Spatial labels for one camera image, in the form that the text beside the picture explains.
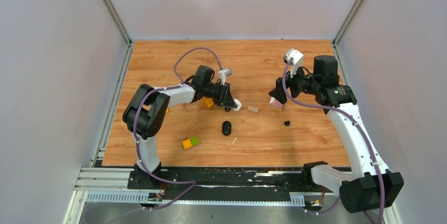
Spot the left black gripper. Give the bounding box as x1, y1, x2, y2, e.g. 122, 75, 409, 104
204, 82, 238, 110

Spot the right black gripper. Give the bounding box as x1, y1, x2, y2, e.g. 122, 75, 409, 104
269, 61, 320, 104

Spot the black oval case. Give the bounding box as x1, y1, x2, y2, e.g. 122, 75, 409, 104
221, 121, 232, 136

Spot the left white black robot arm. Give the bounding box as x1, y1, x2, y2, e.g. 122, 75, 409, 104
122, 65, 241, 189

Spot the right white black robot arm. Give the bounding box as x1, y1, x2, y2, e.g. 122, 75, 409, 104
269, 50, 404, 213

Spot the pink card box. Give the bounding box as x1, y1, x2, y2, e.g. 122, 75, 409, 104
268, 97, 284, 111

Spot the yellow toy brick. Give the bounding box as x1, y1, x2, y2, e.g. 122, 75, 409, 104
201, 97, 215, 108

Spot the small wooden block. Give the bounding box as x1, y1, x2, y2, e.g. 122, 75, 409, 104
247, 105, 259, 114

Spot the orange green toy brick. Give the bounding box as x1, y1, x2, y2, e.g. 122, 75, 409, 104
182, 137, 200, 150

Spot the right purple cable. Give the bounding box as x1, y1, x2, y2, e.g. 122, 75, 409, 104
281, 58, 386, 224

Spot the purple cable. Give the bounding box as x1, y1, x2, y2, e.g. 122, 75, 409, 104
281, 58, 386, 224
132, 47, 224, 210

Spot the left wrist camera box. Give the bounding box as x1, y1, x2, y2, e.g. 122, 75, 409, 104
217, 69, 233, 85

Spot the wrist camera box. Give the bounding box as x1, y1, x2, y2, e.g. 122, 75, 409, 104
283, 48, 304, 78
217, 69, 233, 85

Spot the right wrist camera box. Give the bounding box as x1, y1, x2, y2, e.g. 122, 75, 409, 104
283, 48, 304, 78

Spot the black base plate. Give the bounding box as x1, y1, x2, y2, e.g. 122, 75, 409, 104
127, 167, 331, 202

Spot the white slotted cable duct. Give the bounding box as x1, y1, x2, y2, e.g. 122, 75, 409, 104
85, 193, 306, 206

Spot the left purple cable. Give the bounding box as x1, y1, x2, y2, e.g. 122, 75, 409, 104
132, 47, 224, 210

